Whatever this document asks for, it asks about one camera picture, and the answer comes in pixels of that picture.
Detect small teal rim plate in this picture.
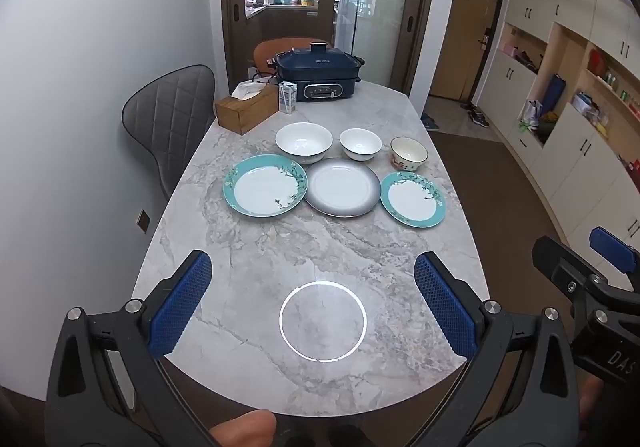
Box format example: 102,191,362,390
380,171,447,229

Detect floral cream bowl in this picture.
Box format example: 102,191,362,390
390,136,428,172

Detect grey rim plate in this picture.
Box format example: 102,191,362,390
305,158,381,219

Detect large teal rim plate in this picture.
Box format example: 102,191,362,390
222,154,308,219

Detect medium white bowl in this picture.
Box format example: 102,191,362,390
340,128,383,162

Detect large white bowl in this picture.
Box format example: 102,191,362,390
276,122,333,166

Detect operator hand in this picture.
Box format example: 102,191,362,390
209,410,277,447

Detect dark sneakers pair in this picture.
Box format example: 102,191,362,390
460,103,489,129

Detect blue bag on shelf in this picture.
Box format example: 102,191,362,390
539,74,566,116

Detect grey quilted chair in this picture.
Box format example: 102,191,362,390
122,65,216,198

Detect wooden tissue box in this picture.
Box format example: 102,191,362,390
215,83,279,135

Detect small milk carton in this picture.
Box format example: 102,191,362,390
278,81,297,115

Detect navy electric cooker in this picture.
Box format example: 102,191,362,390
272,42,364,103

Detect brown entrance door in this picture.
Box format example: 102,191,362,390
430,0,502,103

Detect orange chair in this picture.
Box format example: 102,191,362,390
253,37,323,76

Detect white wall cabinet unit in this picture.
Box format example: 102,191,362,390
480,0,639,289

